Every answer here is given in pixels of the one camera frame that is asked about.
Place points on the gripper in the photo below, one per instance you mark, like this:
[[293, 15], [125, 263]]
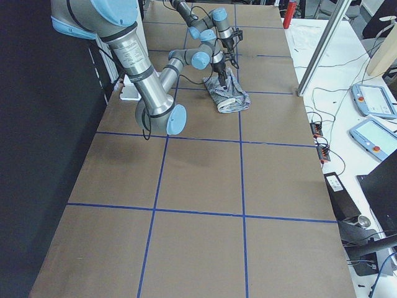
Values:
[[219, 67], [227, 42]]

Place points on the blue white striped shirt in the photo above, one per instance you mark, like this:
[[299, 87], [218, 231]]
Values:
[[230, 99]]

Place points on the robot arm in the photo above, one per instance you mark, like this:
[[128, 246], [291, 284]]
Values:
[[115, 23], [201, 18]]

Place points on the clear plastic bag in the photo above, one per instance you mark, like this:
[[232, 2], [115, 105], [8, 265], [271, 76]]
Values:
[[305, 37]]

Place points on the red cylinder tube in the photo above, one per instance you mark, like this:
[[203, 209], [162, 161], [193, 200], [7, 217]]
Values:
[[289, 13]]

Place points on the orange black terminal strip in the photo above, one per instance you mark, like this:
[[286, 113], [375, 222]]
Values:
[[321, 143]]

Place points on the upper teach pendant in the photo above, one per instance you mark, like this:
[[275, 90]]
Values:
[[373, 100]]

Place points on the teach pendant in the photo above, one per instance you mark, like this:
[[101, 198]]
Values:
[[375, 138], [373, 100]]

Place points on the wooden chair back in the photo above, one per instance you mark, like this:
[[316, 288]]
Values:
[[385, 55]]

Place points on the lower teach pendant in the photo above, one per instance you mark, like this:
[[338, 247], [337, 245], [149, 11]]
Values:
[[375, 138]]

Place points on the black box device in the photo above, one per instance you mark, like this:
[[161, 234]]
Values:
[[342, 204]]

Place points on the black monitor stand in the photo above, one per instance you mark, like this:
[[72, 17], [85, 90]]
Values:
[[367, 249]]

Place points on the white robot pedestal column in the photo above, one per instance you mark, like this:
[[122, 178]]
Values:
[[128, 90]]

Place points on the aluminium frame post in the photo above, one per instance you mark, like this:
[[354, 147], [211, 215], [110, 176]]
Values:
[[329, 31]]

